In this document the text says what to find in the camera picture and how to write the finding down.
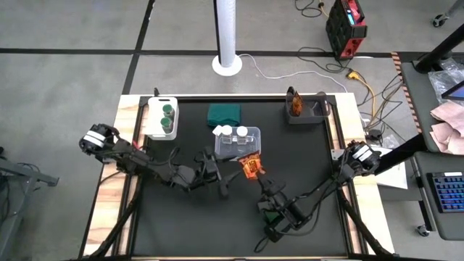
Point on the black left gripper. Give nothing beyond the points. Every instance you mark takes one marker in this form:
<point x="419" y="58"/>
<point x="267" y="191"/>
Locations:
<point x="208" y="166"/>

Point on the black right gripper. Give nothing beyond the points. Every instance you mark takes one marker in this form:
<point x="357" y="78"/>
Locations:
<point x="273" y="197"/>

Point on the orange spice packet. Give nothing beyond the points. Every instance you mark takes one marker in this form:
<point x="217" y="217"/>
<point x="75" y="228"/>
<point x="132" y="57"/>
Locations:
<point x="297" y="104"/>
<point x="251" y="166"/>

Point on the white-lid spice jar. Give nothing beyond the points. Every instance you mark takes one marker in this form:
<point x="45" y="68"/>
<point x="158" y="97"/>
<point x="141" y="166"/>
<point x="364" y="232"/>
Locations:
<point x="241" y="131"/>
<point x="226" y="131"/>

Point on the green-lid spice jar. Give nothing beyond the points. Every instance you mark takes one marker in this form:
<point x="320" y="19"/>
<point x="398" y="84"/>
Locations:
<point x="166" y="123"/>
<point x="167" y="108"/>

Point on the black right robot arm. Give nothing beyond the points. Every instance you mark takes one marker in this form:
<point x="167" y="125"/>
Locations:
<point x="326" y="185"/>

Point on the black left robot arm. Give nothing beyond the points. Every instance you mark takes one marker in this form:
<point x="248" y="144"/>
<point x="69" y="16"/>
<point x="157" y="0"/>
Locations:
<point x="145" y="163"/>

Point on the clear plastic container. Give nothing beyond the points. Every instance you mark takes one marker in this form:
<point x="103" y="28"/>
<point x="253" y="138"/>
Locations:
<point x="232" y="150"/>

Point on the black table mat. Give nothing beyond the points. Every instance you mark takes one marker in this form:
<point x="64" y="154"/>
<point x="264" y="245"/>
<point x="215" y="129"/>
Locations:
<point x="203" y="224"/>

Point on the white paper tag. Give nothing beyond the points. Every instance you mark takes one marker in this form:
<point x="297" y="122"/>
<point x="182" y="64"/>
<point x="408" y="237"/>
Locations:
<point x="217" y="129"/>

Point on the folded green cloth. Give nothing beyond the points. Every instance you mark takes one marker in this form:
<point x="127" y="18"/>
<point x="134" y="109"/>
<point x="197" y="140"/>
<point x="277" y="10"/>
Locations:
<point x="224" y="115"/>

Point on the black plastic bin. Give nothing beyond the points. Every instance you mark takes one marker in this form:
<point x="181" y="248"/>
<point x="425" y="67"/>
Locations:
<point x="311" y="112"/>

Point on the white plastic bin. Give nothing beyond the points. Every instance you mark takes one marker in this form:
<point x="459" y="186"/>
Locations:
<point x="154" y="123"/>

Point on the white pole on round base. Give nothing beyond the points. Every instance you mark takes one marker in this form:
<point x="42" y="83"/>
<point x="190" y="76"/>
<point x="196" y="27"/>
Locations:
<point x="222" y="69"/>

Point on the black power adapter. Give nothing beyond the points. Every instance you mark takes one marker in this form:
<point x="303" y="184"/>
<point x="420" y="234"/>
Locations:
<point x="375" y="134"/>

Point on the white paper sheet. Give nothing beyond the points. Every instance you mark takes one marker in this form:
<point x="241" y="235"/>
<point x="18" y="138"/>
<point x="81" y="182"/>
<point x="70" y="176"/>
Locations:
<point x="393" y="179"/>

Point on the black metal beam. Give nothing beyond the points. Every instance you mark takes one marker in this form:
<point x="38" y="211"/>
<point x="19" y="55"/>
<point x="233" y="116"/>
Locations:
<point x="402" y="154"/>
<point x="438" y="49"/>

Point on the desk caster wheel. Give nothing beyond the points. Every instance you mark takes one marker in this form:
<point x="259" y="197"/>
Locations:
<point x="422" y="230"/>

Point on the red and black crate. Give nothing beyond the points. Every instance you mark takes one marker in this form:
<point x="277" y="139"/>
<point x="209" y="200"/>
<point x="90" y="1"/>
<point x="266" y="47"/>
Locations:
<point x="344" y="32"/>

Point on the dark grey desk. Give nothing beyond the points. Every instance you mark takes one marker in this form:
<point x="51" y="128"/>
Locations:
<point x="420" y="108"/>

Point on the backlit keyboard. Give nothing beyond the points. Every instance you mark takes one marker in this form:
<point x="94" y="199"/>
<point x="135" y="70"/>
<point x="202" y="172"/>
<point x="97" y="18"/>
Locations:
<point x="449" y="192"/>

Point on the pink cloth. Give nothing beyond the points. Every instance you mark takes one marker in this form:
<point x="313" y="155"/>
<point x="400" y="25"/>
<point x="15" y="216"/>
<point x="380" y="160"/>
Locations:
<point x="449" y="127"/>

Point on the grey metal stand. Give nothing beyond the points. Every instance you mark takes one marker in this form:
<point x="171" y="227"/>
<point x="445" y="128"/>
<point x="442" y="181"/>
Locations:
<point x="21" y="177"/>

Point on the clear plastic bag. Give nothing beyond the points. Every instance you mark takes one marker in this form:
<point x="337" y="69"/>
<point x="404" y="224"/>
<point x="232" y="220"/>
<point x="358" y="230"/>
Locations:
<point x="444" y="78"/>

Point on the tablet screen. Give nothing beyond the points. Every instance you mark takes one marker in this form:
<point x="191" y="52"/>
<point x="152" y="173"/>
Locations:
<point x="456" y="92"/>

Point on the chair caster wheel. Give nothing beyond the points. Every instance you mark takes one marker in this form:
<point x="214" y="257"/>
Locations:
<point x="439" y="20"/>

